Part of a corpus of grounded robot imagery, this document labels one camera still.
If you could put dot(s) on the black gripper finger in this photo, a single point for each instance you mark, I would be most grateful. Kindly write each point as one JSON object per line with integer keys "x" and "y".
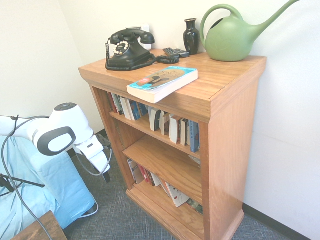
{"x": 107, "y": 178}

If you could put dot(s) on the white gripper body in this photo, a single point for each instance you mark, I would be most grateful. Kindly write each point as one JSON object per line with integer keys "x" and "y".
{"x": 93, "y": 152}

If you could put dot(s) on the blue cover paperback book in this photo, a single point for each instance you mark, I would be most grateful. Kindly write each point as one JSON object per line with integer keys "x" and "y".
{"x": 162, "y": 80}

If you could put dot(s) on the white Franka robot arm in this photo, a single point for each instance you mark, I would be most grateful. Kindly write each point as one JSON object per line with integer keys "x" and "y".
{"x": 67, "y": 120}

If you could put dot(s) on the white cover book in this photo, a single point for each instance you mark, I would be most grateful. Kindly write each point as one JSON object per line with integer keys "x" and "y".
{"x": 135, "y": 172}

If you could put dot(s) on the red cover paperback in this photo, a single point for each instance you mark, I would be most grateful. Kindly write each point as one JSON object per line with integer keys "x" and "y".
{"x": 144, "y": 173}

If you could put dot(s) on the light blue cloth cover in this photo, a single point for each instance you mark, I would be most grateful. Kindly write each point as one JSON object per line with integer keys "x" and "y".
{"x": 62, "y": 190}

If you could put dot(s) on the white and grey book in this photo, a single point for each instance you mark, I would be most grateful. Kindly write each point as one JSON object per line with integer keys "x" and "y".
{"x": 155, "y": 180}

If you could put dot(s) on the black spine book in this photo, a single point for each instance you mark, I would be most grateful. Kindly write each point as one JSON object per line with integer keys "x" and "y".
{"x": 121, "y": 107}
{"x": 183, "y": 132}

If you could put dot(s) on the red spine book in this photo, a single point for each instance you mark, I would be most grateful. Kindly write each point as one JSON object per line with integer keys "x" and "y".
{"x": 112, "y": 102}

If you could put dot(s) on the dark spine book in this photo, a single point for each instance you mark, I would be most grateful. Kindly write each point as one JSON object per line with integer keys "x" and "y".
{"x": 116, "y": 103}

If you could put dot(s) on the book with white page edges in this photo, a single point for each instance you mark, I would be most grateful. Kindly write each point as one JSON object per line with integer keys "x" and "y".
{"x": 126, "y": 108}

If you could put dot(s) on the orange and white book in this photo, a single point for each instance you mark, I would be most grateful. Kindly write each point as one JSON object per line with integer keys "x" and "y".
{"x": 163, "y": 186}

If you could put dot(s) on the black and white book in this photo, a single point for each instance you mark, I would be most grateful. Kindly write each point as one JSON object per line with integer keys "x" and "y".
{"x": 153, "y": 118}

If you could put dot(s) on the black tripod stand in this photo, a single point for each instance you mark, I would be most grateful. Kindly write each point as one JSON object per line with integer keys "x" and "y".
{"x": 30, "y": 183}

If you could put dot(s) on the white book with red figures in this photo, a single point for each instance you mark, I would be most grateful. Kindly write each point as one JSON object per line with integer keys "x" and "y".
{"x": 177, "y": 196}

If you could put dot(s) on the dark wood table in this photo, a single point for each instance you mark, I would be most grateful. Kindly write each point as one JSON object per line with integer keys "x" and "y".
{"x": 56, "y": 231}

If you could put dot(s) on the brown and white book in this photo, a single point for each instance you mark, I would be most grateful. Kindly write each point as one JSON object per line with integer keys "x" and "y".
{"x": 163, "y": 123}

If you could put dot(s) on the thick book white page edges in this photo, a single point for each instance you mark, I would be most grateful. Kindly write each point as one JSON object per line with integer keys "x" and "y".
{"x": 173, "y": 130}

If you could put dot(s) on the dark green cover book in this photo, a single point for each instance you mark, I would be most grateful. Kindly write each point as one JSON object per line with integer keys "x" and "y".
{"x": 195, "y": 206}

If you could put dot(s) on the tall blue spine book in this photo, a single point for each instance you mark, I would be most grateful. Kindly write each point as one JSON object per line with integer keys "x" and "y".
{"x": 194, "y": 137}

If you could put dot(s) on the black rotary telephone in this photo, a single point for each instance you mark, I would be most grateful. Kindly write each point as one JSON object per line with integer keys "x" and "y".
{"x": 130, "y": 55}

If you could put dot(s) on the black remote control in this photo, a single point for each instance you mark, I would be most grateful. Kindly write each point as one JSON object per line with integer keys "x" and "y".
{"x": 170, "y": 51}
{"x": 183, "y": 53}

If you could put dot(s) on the wooden bookshelf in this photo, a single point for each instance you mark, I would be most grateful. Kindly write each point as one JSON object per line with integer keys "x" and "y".
{"x": 232, "y": 150}

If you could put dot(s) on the black glossy vase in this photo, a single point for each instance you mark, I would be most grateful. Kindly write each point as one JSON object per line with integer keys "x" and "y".
{"x": 191, "y": 37}

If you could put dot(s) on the green plastic watering can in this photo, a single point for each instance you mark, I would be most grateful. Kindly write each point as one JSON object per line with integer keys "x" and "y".
{"x": 225, "y": 42}

